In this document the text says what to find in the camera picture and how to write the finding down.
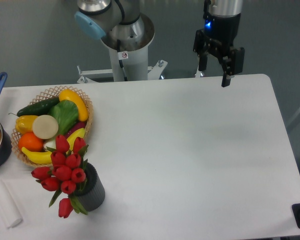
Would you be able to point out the white rolled cloth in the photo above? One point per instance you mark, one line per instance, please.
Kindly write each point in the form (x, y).
(9, 211)

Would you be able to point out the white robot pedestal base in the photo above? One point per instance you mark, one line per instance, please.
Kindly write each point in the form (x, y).
(125, 66)

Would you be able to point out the yellow squash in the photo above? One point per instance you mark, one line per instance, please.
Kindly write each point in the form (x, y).
(70, 95)

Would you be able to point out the green lettuce leaf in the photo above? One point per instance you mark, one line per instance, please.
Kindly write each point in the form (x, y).
(66, 114)

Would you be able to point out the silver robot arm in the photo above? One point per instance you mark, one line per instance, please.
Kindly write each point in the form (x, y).
(127, 34)

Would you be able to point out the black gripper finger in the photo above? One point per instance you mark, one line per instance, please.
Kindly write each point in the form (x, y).
(232, 65)
(202, 54)

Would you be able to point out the beige round disc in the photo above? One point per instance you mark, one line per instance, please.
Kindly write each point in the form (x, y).
(45, 127)

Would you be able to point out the yellow bell pepper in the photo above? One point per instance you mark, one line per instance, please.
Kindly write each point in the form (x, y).
(24, 124)

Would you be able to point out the red tulip bouquet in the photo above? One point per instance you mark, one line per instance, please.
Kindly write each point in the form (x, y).
(66, 176)

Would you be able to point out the dark grey ribbed vase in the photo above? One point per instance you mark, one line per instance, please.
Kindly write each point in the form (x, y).
(93, 194)

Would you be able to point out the yellow banana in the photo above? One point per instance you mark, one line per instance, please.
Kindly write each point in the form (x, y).
(37, 156)

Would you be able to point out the orange fruit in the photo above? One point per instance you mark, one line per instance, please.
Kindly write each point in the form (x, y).
(31, 142)

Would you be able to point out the green cucumber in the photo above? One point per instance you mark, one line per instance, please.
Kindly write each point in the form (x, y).
(37, 108)

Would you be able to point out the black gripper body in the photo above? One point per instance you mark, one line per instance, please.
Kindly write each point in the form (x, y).
(218, 33)

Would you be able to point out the white garlic bulb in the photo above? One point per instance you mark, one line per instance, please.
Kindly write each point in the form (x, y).
(49, 144)

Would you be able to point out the purple eggplant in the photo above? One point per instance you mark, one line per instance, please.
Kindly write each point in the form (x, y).
(77, 126)

